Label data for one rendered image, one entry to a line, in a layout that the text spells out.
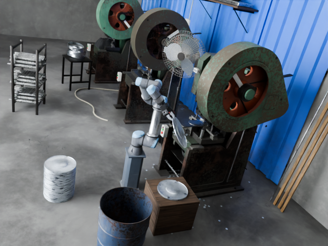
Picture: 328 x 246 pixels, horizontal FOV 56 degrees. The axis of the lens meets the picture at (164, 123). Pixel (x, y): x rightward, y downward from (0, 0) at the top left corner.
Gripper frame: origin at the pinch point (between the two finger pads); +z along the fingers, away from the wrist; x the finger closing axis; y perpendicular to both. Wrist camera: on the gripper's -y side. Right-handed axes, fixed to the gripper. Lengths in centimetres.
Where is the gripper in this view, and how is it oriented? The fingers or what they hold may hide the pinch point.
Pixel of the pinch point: (173, 119)
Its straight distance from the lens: 262.6
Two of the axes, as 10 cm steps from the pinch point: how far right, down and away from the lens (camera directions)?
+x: -8.3, 5.3, 2.0
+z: 5.6, 7.2, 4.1
